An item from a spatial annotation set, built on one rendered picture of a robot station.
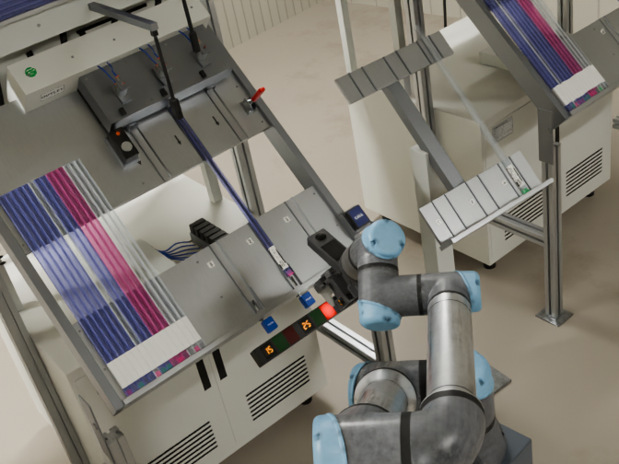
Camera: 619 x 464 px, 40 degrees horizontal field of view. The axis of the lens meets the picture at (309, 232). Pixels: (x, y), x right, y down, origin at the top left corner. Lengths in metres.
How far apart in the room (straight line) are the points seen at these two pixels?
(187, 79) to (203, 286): 0.49
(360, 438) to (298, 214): 0.91
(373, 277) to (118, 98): 0.77
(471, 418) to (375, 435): 0.14
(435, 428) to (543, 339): 1.64
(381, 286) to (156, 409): 0.93
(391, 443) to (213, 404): 1.24
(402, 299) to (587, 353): 1.33
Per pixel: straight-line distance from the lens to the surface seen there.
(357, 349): 2.36
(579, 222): 3.33
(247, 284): 1.91
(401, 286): 1.52
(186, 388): 2.30
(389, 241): 1.54
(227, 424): 2.46
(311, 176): 2.05
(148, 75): 2.03
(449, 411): 1.23
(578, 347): 2.79
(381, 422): 1.21
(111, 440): 1.85
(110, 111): 1.96
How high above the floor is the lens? 1.88
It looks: 33 degrees down
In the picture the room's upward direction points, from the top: 12 degrees counter-clockwise
